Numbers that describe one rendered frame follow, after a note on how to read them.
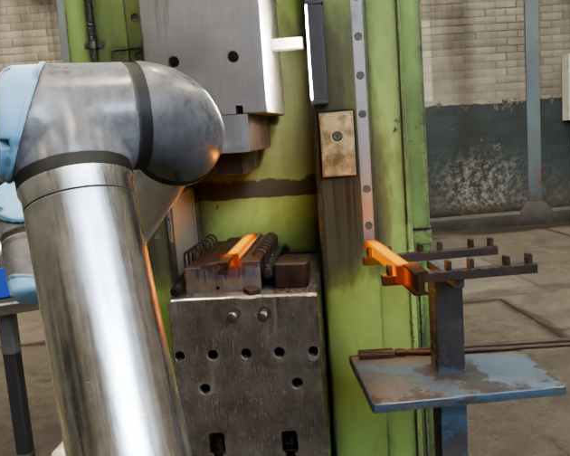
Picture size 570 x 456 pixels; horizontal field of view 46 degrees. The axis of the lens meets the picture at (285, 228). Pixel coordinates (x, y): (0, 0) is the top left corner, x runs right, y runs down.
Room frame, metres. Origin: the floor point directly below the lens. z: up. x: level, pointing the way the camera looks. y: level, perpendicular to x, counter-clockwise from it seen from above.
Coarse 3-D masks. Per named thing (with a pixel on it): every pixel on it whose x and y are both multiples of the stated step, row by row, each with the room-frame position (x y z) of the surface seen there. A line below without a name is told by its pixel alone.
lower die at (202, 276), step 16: (240, 240) 1.98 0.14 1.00; (256, 240) 1.96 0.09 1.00; (208, 256) 1.85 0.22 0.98; (240, 256) 1.71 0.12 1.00; (256, 256) 1.73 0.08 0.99; (192, 272) 1.69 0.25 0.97; (208, 272) 1.69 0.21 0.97; (240, 272) 1.68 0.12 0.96; (256, 272) 1.68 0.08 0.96; (192, 288) 1.69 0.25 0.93; (208, 288) 1.69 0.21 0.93; (224, 288) 1.69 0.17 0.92; (240, 288) 1.68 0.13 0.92
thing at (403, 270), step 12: (372, 240) 1.60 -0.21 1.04; (372, 252) 1.51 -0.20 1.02; (384, 252) 1.43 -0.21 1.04; (384, 264) 1.40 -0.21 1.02; (396, 264) 1.30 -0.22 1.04; (408, 264) 1.24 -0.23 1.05; (420, 264) 1.25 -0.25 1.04; (396, 276) 1.26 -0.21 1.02; (408, 276) 1.23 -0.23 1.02; (420, 276) 1.17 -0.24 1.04; (408, 288) 1.21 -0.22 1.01; (420, 288) 1.17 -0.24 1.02
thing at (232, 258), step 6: (246, 234) 2.03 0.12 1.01; (252, 234) 2.02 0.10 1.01; (246, 240) 1.92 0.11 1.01; (252, 240) 1.98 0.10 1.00; (234, 246) 1.82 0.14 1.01; (240, 246) 1.82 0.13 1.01; (246, 246) 1.86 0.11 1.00; (228, 252) 1.73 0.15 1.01; (234, 252) 1.72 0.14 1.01; (240, 252) 1.75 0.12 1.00; (222, 258) 1.64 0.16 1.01; (228, 258) 1.63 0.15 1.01; (234, 258) 1.67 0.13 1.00; (216, 264) 1.58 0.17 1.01; (222, 264) 1.58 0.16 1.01; (228, 264) 1.62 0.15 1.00; (234, 264) 1.66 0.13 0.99; (222, 270) 1.58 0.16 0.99; (228, 270) 1.60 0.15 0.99
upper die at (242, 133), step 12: (228, 120) 1.68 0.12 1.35; (240, 120) 1.68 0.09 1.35; (252, 120) 1.75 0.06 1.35; (264, 120) 1.99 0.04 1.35; (228, 132) 1.68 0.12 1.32; (240, 132) 1.68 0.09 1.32; (252, 132) 1.74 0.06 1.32; (264, 132) 1.97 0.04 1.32; (228, 144) 1.68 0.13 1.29; (240, 144) 1.68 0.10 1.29; (252, 144) 1.72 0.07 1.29; (264, 144) 1.95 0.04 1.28
